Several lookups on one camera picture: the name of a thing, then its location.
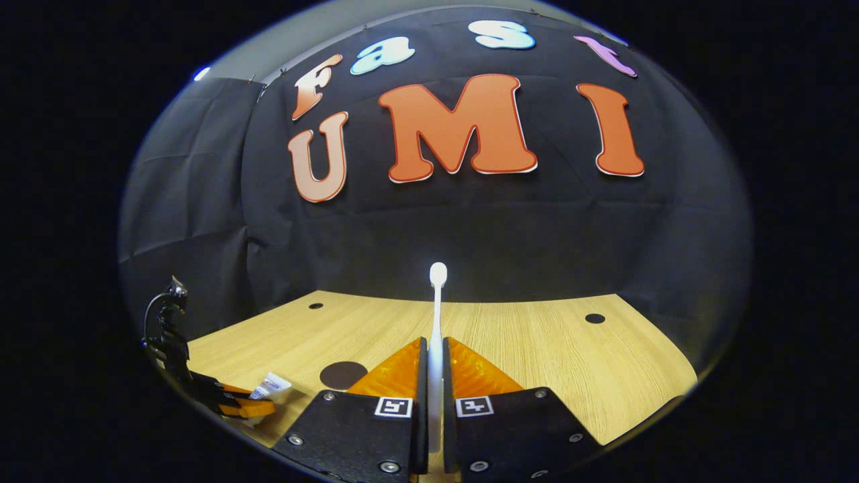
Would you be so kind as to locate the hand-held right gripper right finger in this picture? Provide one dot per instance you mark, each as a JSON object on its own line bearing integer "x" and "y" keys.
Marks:
{"x": 448, "y": 416}

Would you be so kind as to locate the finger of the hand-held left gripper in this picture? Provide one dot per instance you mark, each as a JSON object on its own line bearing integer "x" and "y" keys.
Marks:
{"x": 248, "y": 408}
{"x": 225, "y": 389}

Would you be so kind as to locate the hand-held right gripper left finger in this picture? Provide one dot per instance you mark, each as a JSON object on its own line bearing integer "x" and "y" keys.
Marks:
{"x": 422, "y": 416}

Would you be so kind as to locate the white toothpaste tube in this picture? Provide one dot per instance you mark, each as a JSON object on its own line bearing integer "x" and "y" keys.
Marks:
{"x": 274, "y": 385}

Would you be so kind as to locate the light blue toothbrush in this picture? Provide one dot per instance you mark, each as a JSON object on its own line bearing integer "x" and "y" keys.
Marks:
{"x": 436, "y": 349}

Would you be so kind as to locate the dark brown round coaster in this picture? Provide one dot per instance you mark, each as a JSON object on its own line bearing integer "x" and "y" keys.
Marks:
{"x": 343, "y": 376}

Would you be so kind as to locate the wooden desktop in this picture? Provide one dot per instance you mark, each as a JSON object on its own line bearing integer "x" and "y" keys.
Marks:
{"x": 570, "y": 369}

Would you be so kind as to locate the black backdrop cloth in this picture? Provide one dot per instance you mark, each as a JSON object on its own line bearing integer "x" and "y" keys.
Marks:
{"x": 470, "y": 235}

